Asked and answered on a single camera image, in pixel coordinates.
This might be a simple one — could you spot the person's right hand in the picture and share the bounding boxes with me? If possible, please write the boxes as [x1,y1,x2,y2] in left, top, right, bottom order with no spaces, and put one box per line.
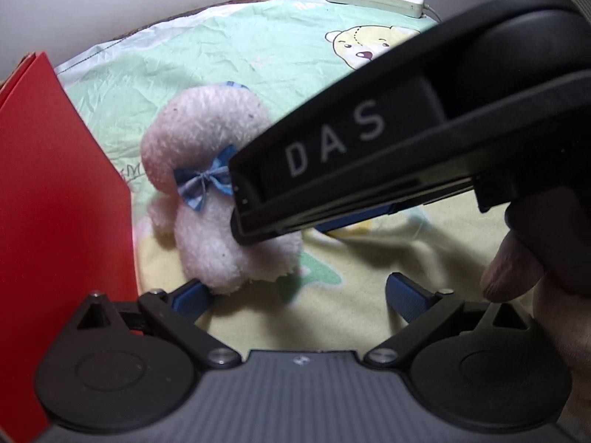
[480,233,591,443]

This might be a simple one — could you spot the red cardboard box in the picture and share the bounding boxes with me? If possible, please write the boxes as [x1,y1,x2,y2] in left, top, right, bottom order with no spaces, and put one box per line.
[0,51,142,443]

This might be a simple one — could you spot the white plush dog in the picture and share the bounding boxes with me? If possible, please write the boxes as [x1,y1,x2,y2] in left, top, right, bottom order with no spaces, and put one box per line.
[139,80,304,296]

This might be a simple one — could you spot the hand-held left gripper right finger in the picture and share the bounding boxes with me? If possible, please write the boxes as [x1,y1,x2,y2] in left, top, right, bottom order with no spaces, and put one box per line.
[364,272,532,369]

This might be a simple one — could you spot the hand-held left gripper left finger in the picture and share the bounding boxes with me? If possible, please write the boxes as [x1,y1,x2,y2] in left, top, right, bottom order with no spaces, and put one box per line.
[76,279,241,369]

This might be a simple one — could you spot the bear printed green blanket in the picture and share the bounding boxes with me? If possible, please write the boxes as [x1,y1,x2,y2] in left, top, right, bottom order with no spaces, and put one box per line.
[54,0,537,352]

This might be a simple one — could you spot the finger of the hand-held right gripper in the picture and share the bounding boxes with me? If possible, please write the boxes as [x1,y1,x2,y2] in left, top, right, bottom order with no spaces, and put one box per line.
[316,207,399,237]

